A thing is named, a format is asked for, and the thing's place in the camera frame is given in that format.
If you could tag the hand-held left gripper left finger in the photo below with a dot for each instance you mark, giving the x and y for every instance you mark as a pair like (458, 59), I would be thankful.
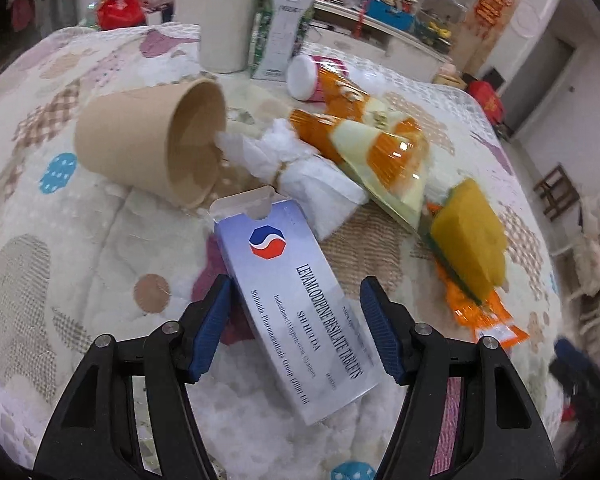
(210, 330)

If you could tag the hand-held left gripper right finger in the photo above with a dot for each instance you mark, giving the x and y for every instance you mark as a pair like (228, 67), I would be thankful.
(380, 330)

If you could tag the white and blue medicine box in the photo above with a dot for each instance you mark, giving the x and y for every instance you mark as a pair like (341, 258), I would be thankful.
(280, 280)

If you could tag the yellow sponge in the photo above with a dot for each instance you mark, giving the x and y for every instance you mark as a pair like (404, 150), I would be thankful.
(465, 235)

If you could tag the white tissue wad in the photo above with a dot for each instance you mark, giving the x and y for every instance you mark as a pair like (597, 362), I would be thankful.
(310, 185)

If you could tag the orange and cream snack packet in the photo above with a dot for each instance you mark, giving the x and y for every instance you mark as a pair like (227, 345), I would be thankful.
(345, 95)
(380, 160)

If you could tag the brown paper cup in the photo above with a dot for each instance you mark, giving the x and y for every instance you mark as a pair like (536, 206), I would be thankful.
(125, 135)

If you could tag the apple print quilted blanket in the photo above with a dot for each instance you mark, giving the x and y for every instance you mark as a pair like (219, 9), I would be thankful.
(80, 240)

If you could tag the dark wooden stool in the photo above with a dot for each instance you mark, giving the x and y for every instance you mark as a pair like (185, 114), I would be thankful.
(555, 190)

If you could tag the white bottle with pink label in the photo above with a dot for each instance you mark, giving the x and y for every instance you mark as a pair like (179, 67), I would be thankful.
(302, 77)

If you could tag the white tv cabinet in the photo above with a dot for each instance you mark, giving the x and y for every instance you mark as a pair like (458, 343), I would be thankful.
(410, 55)

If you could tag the white and green milk carton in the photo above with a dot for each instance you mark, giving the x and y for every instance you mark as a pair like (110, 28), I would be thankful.
(280, 35)

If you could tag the bunch of bananas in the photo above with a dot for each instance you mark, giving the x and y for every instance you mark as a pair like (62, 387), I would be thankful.
(439, 30)

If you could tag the tall white cup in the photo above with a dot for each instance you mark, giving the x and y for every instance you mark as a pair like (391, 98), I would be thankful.
(225, 20)

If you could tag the blue basket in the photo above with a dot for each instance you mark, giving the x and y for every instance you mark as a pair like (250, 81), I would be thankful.
(390, 14)

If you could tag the red plastic bag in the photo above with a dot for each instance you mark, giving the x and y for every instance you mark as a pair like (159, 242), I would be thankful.
(120, 7)

